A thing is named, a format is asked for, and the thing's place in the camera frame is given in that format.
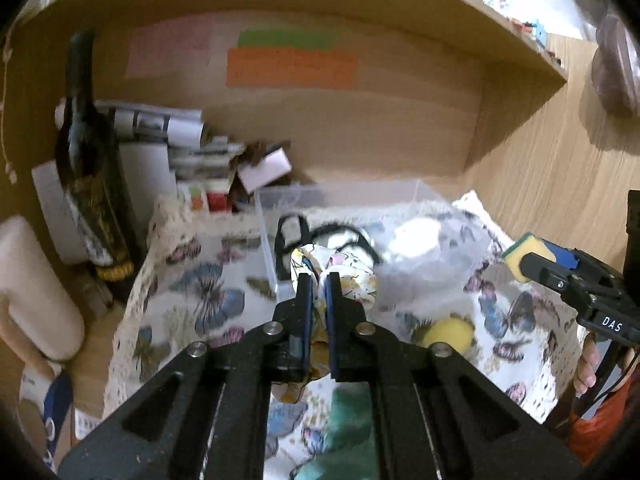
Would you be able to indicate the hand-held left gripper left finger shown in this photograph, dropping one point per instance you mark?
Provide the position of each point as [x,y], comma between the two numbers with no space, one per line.
[305,305]

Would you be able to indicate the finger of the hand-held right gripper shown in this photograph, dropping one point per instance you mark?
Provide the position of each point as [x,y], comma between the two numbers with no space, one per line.
[562,256]
[542,270]

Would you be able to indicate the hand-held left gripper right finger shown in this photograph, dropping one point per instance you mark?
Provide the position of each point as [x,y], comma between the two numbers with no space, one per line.
[331,305]

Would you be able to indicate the yellow green sponge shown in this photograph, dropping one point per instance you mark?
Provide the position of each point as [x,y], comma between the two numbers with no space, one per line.
[520,252]

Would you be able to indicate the cartoon printed cloth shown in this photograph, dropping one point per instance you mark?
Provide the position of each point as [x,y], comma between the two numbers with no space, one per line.
[345,267]

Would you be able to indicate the clear plastic box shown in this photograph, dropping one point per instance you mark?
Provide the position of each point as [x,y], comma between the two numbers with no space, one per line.
[280,197]

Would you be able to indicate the person's right hand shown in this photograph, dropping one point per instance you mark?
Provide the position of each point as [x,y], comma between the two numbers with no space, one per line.
[586,365]

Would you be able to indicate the butterfly printed tablecloth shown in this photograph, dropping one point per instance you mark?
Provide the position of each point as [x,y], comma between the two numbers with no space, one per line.
[210,285]

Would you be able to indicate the clear plastic bag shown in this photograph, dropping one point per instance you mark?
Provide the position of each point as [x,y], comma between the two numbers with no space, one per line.
[425,255]

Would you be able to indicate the round yellow sponge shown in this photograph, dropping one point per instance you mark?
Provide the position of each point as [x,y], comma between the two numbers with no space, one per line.
[447,335]

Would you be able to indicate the orange clothing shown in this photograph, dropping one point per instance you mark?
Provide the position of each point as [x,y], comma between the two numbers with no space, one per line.
[600,425]

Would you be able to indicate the green cloth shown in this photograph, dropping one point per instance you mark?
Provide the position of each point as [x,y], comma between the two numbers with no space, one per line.
[345,435]

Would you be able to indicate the small red box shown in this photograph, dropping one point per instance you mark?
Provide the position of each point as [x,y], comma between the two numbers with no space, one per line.
[218,202]

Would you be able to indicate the small white pink box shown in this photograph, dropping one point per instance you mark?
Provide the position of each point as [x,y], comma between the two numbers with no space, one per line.
[265,167]

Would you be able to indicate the small green box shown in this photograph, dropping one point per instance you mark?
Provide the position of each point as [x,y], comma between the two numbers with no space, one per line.
[196,199]

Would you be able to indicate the brown round object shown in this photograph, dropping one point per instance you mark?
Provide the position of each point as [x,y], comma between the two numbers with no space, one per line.
[617,67]

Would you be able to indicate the large white box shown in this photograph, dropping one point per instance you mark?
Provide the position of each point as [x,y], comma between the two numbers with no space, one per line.
[145,180]

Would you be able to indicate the stack of magazines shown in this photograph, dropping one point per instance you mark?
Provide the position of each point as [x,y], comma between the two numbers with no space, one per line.
[185,135]

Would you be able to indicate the orange paper note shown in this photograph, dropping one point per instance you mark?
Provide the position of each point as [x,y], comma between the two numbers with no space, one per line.
[290,67]

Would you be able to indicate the dark wine bottle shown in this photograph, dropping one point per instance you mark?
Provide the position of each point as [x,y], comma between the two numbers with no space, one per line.
[92,170]

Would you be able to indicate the green paper note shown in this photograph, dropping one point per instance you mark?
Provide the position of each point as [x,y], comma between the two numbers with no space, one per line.
[285,39]

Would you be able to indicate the white pillow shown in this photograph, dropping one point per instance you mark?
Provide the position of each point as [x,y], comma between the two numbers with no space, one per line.
[35,285]

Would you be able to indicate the blue white package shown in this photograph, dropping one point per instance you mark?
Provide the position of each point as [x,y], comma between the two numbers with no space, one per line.
[52,410]

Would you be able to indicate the pink paper note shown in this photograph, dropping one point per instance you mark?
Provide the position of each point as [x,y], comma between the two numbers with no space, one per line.
[170,45]

